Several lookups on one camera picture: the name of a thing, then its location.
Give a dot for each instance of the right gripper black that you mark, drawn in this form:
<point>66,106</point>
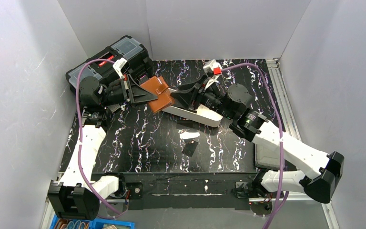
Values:
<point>196,97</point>

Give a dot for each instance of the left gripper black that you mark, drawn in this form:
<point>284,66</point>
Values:
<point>127,93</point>

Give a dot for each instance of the brown leather card holder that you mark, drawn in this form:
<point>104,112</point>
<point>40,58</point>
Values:
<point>159,87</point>

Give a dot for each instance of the white oblong tray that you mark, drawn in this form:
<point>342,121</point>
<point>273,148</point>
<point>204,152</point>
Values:
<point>202,115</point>

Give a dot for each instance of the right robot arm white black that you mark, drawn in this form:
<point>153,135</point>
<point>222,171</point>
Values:
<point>318,172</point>

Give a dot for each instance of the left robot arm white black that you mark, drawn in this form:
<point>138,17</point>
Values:
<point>75,197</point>

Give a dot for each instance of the black VIP card on mat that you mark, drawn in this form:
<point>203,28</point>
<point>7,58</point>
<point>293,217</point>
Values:
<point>189,148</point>

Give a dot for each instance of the black toolbox clear lids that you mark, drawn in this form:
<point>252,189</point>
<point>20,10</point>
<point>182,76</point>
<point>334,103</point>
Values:
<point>139,65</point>

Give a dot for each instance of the blue plastic bin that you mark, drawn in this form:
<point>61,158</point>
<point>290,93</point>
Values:
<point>58,223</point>

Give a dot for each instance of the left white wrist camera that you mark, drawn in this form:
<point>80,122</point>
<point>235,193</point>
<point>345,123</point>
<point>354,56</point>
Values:
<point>118,66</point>

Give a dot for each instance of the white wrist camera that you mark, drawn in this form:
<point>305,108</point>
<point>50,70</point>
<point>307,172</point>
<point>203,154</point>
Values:
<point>213,70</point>
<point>118,66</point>

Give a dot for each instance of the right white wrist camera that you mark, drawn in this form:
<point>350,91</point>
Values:
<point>213,70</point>

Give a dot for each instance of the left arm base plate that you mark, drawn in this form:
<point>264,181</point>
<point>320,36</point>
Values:
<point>130,190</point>

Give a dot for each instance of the aluminium frame rail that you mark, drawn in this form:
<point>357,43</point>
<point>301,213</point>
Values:
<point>194,200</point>

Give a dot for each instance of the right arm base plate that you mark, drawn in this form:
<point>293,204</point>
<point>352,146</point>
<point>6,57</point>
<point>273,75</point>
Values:
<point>252,192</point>

